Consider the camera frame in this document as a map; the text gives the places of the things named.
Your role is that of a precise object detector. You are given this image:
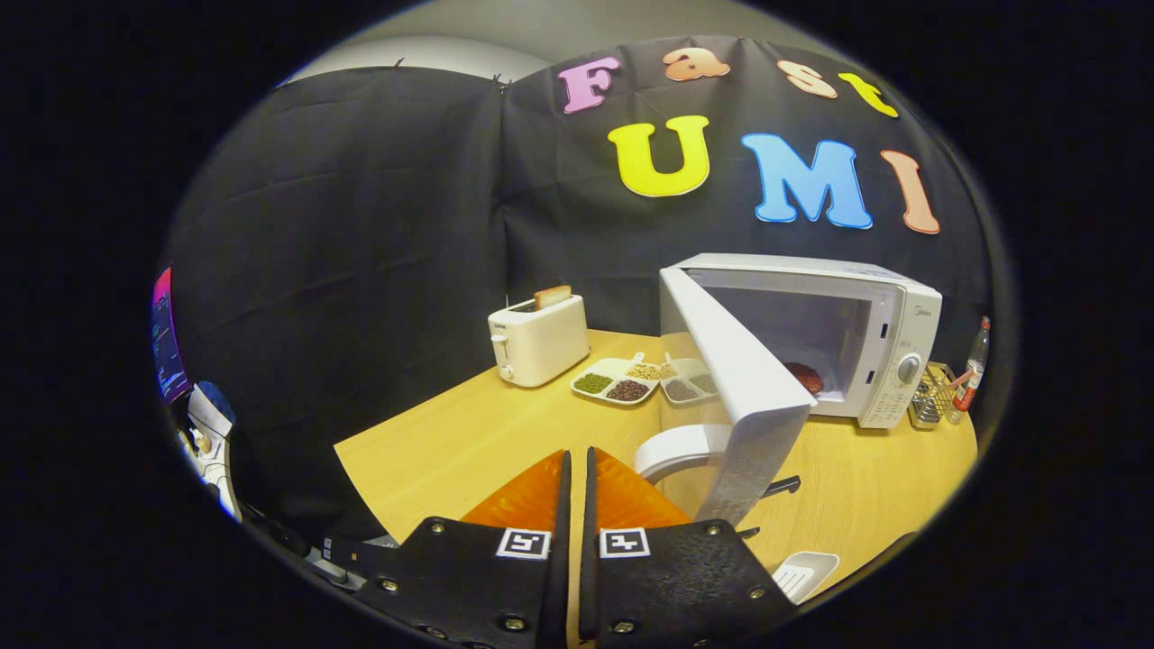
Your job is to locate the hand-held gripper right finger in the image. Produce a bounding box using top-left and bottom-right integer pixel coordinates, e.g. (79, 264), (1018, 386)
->
(579, 446), (799, 649)

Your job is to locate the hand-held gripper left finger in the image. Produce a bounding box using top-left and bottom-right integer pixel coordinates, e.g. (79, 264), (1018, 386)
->
(368, 449), (572, 649)

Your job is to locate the white toaster oven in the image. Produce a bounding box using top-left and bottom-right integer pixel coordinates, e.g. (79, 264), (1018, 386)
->
(634, 252), (944, 528)

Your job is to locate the white pop-up toaster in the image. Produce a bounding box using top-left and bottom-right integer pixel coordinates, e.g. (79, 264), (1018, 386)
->
(488, 294), (591, 388)

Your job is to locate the small white ribbed dish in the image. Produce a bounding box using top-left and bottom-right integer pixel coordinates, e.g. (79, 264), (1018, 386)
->
(772, 551), (841, 605)

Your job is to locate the white divided dish of beans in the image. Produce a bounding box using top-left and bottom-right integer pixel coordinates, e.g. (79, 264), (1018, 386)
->
(571, 352), (666, 407)

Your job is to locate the white and blue device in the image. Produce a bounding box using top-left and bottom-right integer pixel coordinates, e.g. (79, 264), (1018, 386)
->
(185, 380), (243, 524)

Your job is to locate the clear bottle with red label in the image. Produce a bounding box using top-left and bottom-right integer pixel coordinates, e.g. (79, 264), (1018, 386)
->
(948, 315), (993, 425)

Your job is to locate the black backdrop cloth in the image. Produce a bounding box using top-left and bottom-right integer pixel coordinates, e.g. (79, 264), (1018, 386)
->
(167, 34), (997, 542)

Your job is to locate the computer screen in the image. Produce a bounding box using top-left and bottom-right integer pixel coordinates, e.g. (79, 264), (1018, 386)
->
(151, 266), (192, 407)

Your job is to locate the metal wire basket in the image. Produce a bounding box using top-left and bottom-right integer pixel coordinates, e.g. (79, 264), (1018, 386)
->
(908, 362), (958, 430)

